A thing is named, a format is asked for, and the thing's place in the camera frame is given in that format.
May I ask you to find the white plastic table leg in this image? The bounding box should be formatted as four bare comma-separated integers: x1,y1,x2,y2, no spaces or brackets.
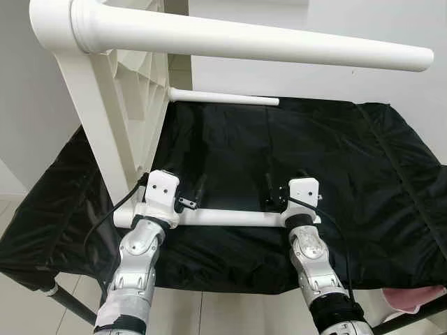
112,207,323,228
169,88,281,107
70,0,435,73

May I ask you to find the cream plastic table top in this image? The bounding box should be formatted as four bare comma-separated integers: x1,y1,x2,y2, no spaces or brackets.
28,0,173,228

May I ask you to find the black cloth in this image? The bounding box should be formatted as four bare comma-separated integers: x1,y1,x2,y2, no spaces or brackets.
0,96,447,295

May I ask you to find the black metal stand leg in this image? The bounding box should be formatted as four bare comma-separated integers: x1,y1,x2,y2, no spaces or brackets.
41,281,100,327
372,296,447,335

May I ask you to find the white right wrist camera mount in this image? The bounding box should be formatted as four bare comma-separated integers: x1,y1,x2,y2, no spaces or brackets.
281,177,324,228

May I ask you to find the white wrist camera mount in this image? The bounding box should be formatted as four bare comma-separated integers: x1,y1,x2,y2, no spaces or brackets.
135,169,182,228
281,177,324,228

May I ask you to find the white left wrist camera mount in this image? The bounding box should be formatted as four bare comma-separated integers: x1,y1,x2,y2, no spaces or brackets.
135,169,182,228

